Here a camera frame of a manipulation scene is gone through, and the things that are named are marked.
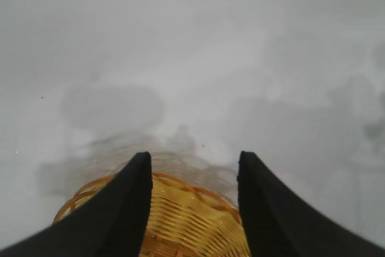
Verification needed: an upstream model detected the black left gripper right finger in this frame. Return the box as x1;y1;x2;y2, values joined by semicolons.
236;150;385;257

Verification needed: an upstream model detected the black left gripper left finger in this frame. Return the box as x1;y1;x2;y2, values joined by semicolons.
0;152;152;257

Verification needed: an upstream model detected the yellow woven wicker basket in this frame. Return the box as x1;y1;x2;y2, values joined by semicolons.
53;172;252;257

